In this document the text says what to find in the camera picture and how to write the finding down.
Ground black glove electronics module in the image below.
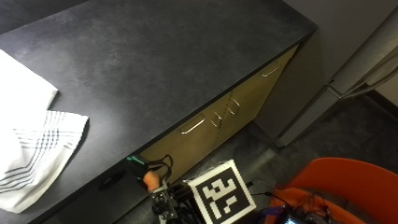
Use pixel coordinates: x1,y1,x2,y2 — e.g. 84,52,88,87
149,181,197,224

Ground white cube with black markers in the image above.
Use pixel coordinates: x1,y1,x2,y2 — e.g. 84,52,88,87
182,159,257,224

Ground white towel with dark stripes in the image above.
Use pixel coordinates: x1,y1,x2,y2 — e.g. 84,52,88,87
0,49,90,215

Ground tan wooden cabinet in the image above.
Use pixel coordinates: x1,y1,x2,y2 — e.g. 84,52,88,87
139,45,299,185

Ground dark device with blue light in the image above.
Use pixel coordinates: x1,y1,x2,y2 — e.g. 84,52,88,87
257,204,309,224

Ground orange chair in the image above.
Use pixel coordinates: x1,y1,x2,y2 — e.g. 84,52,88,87
267,157,398,224

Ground grey refrigerator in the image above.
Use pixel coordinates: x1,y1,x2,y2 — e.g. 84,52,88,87
274,6,398,149

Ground long silver cabinet handle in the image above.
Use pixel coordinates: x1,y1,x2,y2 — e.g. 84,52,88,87
179,118,206,135
261,63,282,78

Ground black cables on chair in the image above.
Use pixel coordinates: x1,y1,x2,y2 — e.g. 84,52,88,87
251,179,334,224

